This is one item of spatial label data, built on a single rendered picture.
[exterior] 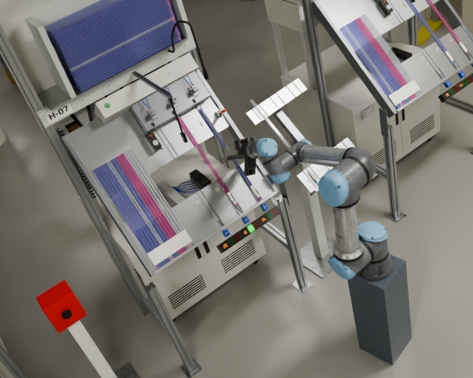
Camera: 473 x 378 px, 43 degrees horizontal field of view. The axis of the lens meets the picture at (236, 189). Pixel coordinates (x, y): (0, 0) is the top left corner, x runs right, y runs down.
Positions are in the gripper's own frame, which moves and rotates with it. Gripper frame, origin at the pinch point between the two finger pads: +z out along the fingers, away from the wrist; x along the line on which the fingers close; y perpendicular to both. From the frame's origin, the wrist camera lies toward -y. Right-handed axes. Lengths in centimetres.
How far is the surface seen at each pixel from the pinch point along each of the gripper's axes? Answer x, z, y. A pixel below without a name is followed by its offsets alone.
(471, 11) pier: -253, 105, 72
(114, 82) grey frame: 45, 13, 42
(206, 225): 18.4, 4.5, -27.2
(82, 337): 78, 26, -66
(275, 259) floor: -38, 64, -63
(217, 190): 9.7, 6.7, -13.3
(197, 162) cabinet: -2, 64, 0
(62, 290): 83, 14, -41
